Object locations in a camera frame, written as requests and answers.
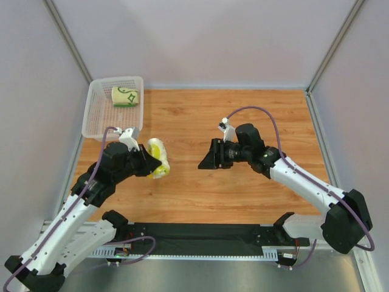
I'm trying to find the white yellow patterned towel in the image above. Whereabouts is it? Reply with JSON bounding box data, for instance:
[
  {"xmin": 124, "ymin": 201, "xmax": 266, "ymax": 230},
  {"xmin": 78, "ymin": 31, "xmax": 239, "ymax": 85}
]
[{"xmin": 147, "ymin": 138, "xmax": 170, "ymax": 179}]

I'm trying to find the green patterned towel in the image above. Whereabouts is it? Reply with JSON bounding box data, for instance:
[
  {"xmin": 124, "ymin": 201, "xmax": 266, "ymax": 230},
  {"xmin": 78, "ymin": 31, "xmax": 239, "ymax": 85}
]
[{"xmin": 111, "ymin": 86, "xmax": 140, "ymax": 108}]

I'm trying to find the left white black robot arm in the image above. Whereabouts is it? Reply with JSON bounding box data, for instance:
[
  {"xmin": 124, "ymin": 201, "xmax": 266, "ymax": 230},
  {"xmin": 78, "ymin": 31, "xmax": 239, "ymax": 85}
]
[{"xmin": 5, "ymin": 139, "xmax": 168, "ymax": 291}]

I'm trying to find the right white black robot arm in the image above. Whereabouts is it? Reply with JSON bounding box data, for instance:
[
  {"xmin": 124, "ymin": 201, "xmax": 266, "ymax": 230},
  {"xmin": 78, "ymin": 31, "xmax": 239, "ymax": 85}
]
[{"xmin": 198, "ymin": 119, "xmax": 373, "ymax": 254}]

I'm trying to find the white perforated plastic basket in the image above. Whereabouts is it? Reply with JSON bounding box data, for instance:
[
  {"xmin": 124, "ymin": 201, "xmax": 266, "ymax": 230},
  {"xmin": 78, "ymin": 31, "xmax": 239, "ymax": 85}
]
[{"xmin": 81, "ymin": 76, "xmax": 144, "ymax": 142}]

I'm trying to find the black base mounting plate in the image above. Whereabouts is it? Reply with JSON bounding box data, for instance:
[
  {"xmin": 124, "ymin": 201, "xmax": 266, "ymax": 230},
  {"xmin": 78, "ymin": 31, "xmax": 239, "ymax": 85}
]
[{"xmin": 122, "ymin": 223, "xmax": 309, "ymax": 255}]

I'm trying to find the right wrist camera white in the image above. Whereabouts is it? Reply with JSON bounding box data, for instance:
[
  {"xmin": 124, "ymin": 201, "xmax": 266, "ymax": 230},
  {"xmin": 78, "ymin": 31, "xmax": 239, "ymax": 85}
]
[{"xmin": 218, "ymin": 117, "xmax": 235, "ymax": 142}]

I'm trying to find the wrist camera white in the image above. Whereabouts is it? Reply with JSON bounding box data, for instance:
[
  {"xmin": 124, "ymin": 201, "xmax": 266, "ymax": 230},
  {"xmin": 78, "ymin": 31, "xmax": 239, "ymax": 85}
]
[
  {"xmin": 117, "ymin": 127, "xmax": 140, "ymax": 151},
  {"xmin": 218, "ymin": 117, "xmax": 235, "ymax": 142}
]

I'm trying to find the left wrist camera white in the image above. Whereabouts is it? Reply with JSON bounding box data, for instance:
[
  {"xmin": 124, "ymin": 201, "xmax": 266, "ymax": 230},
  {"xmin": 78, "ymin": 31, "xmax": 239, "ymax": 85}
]
[{"xmin": 117, "ymin": 127, "xmax": 140, "ymax": 151}]

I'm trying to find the white cable duct strip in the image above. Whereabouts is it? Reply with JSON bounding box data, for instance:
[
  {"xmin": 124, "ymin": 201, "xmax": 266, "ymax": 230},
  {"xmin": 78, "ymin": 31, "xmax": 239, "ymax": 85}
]
[{"xmin": 88, "ymin": 246, "xmax": 278, "ymax": 262}]

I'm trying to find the aluminium frame rail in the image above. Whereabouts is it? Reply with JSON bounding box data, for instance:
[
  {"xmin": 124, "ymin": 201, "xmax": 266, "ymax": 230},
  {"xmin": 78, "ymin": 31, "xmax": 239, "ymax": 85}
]
[{"xmin": 39, "ymin": 219, "xmax": 370, "ymax": 251}]

